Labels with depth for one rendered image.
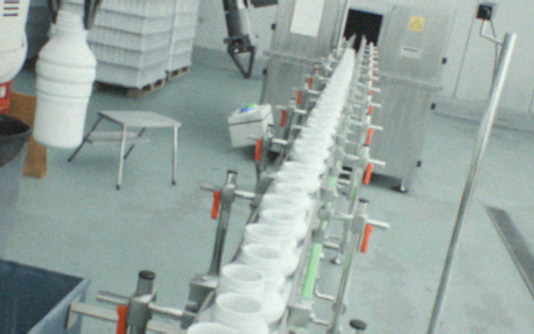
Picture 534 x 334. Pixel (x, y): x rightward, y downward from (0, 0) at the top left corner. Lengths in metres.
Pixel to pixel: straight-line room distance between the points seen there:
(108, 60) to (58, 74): 6.87
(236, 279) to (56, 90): 0.42
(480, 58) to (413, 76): 5.66
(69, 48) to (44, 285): 0.37
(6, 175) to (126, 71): 4.73
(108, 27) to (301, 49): 2.57
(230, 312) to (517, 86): 11.08
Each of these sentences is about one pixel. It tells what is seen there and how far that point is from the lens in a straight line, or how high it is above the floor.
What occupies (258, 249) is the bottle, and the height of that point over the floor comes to 1.16.
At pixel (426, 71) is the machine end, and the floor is 0.97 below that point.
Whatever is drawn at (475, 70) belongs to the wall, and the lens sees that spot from 11.45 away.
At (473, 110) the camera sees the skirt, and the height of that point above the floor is 0.14.
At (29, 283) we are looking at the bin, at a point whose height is 0.92.
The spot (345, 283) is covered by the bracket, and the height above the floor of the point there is 0.97.
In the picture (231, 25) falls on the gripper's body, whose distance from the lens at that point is 1.71.
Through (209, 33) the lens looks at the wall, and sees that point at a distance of 11.58.
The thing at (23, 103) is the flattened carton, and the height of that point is 0.46.
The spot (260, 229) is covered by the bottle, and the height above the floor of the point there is 1.16.
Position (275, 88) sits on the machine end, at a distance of 5.88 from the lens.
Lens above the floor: 1.40
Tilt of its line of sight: 14 degrees down
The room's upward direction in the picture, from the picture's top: 11 degrees clockwise
